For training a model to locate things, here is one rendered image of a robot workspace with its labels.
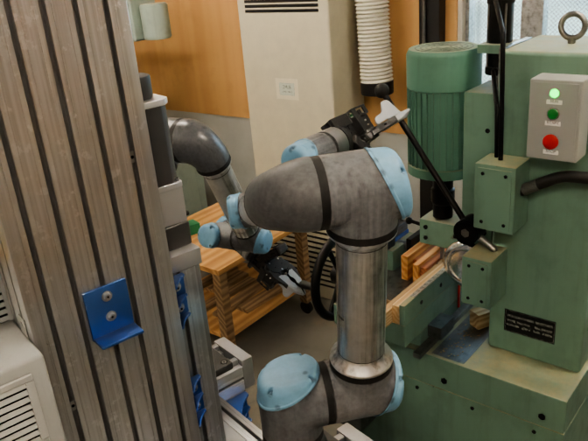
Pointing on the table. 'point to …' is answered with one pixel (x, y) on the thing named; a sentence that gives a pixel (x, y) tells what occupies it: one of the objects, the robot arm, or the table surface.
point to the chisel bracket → (437, 230)
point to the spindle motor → (439, 104)
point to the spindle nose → (444, 210)
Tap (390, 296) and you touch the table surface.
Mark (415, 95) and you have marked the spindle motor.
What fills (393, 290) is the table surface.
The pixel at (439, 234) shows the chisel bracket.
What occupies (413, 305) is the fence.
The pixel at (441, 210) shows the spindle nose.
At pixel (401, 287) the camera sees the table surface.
